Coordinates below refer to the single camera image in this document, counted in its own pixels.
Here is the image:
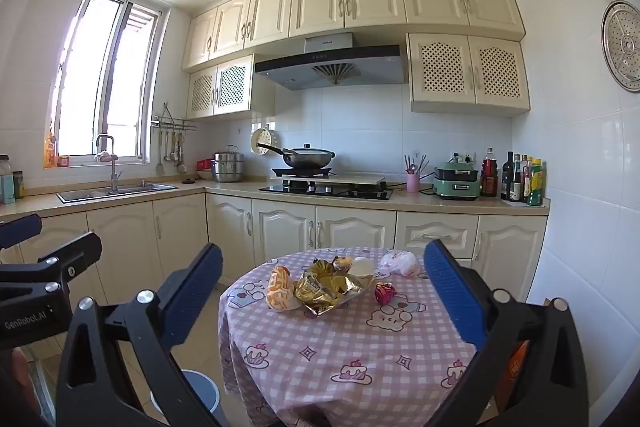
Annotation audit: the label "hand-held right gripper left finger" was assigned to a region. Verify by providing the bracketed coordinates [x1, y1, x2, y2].
[56, 243, 231, 427]

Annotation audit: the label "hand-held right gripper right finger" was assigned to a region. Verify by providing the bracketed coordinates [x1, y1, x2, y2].
[422, 238, 590, 427]

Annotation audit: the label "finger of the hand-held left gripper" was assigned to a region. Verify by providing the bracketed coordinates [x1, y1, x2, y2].
[0, 213, 43, 253]
[0, 231, 103, 297]

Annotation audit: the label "white plastic bag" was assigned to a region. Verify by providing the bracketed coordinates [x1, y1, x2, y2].
[378, 251, 421, 278]

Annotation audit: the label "red candy wrapper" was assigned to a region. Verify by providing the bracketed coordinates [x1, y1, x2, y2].
[374, 282, 397, 306]

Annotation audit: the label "orange snack packet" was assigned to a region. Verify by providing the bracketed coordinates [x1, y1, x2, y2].
[266, 264, 296, 312]

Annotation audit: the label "blue trash bin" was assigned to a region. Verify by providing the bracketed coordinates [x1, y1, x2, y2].
[150, 369, 221, 427]

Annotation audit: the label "gold foil snack bag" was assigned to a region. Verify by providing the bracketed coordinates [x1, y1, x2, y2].
[294, 259, 376, 318]

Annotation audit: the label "person's left hand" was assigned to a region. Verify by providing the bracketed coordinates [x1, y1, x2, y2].
[7, 347, 40, 408]

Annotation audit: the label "steel sink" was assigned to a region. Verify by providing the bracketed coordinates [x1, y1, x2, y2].
[56, 183, 179, 204]

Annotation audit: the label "steel faucet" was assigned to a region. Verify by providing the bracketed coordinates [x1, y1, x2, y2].
[95, 134, 123, 192]

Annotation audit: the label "orange bag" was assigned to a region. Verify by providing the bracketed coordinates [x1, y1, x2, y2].
[505, 339, 531, 413]

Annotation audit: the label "cream lower kitchen cabinets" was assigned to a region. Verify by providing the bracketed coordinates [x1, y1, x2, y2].
[0, 192, 549, 308]

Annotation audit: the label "green electric grill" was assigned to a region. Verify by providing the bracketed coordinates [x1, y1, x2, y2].
[432, 161, 481, 201]

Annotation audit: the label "pink checked tablecloth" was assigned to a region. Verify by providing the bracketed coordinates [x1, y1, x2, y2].
[218, 247, 501, 427]

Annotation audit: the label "row of condiment bottles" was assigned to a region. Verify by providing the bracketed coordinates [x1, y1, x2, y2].
[480, 148, 546, 208]

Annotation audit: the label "steel steamer pot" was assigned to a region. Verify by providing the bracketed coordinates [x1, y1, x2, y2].
[211, 145, 246, 184]

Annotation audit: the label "pink utensil cup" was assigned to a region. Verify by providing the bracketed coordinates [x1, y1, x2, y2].
[404, 153, 430, 175]

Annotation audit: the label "kitchen window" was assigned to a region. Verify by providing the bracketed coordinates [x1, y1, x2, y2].
[47, 0, 166, 168]

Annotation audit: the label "black gas stove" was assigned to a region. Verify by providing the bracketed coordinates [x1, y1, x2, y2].
[258, 167, 394, 202]

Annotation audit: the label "steel utensil rack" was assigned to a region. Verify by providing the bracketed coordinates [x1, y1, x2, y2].
[151, 103, 197, 131]

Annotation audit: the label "black wok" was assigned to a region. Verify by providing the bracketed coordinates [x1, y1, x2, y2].
[256, 142, 336, 170]

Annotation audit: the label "small cream lattice cabinet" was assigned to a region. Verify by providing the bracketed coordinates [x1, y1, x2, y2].
[186, 54, 275, 120]

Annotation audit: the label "large cream lattice cabinet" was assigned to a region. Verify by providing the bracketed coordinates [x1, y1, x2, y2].
[406, 33, 531, 115]

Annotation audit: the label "range hood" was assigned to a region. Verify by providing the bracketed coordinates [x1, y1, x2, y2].
[253, 32, 408, 91]

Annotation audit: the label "steel steamer tray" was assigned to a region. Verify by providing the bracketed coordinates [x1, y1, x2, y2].
[601, 0, 640, 94]

